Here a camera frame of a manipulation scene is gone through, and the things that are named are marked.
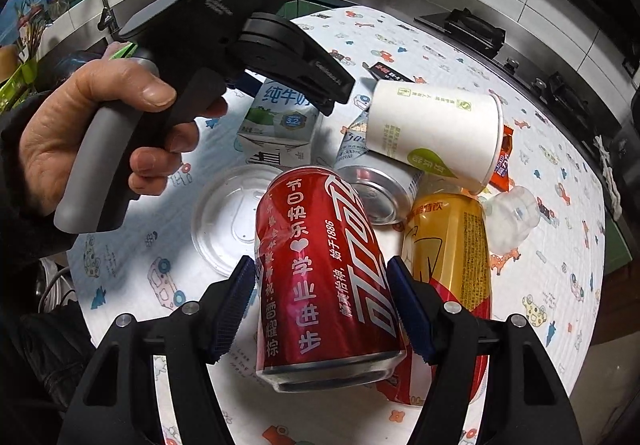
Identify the printed white tablecloth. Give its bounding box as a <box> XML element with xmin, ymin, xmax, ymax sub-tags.
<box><xmin>65</xmin><ymin>5</ymin><xmax>608</xmax><ymax>445</ymax></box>

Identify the green kitchen cabinet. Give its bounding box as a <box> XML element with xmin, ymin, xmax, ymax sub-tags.
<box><xmin>285</xmin><ymin>0</ymin><xmax>361</xmax><ymax>22</ymax></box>

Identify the clear plastic lid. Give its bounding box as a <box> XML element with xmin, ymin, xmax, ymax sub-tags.
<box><xmin>190</xmin><ymin>164</ymin><xmax>286</xmax><ymax>278</ymax></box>

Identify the person's left hand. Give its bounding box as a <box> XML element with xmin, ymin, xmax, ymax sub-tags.
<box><xmin>20</xmin><ymin>44</ymin><xmax>229</xmax><ymax>216</ymax></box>

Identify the silver blue drink can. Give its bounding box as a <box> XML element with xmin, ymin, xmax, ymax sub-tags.
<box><xmin>334</xmin><ymin>118</ymin><xmax>425</xmax><ymax>226</ymax></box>

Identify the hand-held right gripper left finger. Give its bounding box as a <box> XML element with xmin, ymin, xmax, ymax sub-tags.
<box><xmin>60</xmin><ymin>255</ymin><xmax>257</xmax><ymax>445</ymax></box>

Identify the small clear plastic cup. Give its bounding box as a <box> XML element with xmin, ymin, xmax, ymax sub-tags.
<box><xmin>480</xmin><ymin>185</ymin><xmax>542</xmax><ymax>256</ymax></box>

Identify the white paper cup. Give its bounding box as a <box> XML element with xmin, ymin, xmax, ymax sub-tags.
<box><xmin>367</xmin><ymin>79</ymin><xmax>503</xmax><ymax>193</ymax></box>

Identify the blue white milk carton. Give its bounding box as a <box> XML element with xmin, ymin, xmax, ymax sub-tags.
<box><xmin>235</xmin><ymin>80</ymin><xmax>326</xmax><ymax>168</ymax></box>

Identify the green plastic crate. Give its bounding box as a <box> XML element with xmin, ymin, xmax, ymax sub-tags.
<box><xmin>0</xmin><ymin>41</ymin><xmax>140</xmax><ymax>115</ymax></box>

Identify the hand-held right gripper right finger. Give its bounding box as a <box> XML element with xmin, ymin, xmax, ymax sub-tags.
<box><xmin>386</xmin><ymin>256</ymin><xmax>583</xmax><ymax>445</ymax></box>

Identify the white rag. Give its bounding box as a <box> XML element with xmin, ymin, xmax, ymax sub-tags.
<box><xmin>594</xmin><ymin>135</ymin><xmax>623</xmax><ymax>221</ymax></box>

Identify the black glue box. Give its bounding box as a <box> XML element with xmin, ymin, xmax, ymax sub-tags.
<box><xmin>367</xmin><ymin>60</ymin><xmax>416</xmax><ymax>85</ymax></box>

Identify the orange snack wrapper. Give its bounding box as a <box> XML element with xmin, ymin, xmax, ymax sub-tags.
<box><xmin>487</xmin><ymin>125</ymin><xmax>516</xmax><ymax>191</ymax></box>

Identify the black white shoe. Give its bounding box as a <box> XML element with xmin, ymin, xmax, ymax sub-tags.
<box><xmin>37</xmin><ymin>257</ymin><xmax>83</xmax><ymax>313</ymax></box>

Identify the red soda can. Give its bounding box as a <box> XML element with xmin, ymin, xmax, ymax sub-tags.
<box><xmin>254</xmin><ymin>166</ymin><xmax>408</xmax><ymax>393</ymax></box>

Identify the black gas stove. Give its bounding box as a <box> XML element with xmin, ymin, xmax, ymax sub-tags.
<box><xmin>415</xmin><ymin>8</ymin><xmax>640</xmax><ymax>141</ymax></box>

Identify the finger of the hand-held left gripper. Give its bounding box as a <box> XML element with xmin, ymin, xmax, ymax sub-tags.
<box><xmin>250</xmin><ymin>71</ymin><xmax>335</xmax><ymax>117</ymax></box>
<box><xmin>287</xmin><ymin>28</ymin><xmax>357</xmax><ymax>105</ymax></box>

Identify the yellow drink can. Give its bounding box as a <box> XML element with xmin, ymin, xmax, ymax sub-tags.
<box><xmin>375</xmin><ymin>192</ymin><xmax>493</xmax><ymax>408</ymax></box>

